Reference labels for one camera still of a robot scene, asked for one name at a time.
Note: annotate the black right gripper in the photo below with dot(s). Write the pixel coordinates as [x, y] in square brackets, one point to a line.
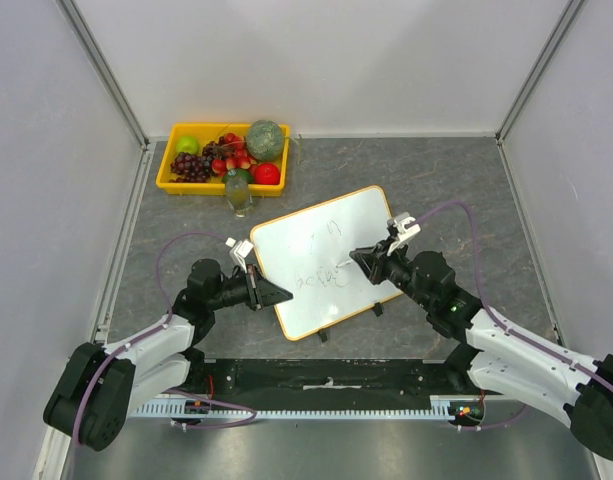
[379, 263]

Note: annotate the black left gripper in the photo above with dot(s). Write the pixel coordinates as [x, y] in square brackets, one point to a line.
[262, 292]

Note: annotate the yellow framed whiteboard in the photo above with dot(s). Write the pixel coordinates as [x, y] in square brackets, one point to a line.
[300, 252]

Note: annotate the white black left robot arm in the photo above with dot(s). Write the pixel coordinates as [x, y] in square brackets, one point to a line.
[102, 384]

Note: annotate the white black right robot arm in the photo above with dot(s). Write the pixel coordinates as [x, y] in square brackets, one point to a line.
[498, 355]

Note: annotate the black right whiteboard foot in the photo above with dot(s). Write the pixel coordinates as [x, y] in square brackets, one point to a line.
[378, 309]

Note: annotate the red tomato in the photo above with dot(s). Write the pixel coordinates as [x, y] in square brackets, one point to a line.
[267, 174]

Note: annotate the green avocado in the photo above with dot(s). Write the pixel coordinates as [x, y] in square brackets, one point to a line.
[236, 176]

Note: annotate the dark purple grape bunch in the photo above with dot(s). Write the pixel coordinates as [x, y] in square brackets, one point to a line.
[187, 168]

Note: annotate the red cherry bunch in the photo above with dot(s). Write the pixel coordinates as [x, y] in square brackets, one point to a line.
[228, 152]

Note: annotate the green netted melon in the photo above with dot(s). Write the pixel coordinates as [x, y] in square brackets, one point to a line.
[265, 140]

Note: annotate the green apple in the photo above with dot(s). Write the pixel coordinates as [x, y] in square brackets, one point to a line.
[187, 145]

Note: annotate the yellow plastic fruit tray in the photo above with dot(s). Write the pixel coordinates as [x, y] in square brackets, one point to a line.
[206, 133]

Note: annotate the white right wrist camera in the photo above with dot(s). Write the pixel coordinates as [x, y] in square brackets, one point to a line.
[402, 229]

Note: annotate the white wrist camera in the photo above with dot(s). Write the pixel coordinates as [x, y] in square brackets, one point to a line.
[238, 252]
[402, 229]

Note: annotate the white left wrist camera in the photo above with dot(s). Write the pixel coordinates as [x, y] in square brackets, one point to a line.
[238, 252]

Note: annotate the light blue cable duct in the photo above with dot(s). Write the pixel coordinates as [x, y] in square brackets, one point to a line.
[176, 407]

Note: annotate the aluminium frame post left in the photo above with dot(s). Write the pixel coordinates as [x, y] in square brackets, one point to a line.
[100, 64]

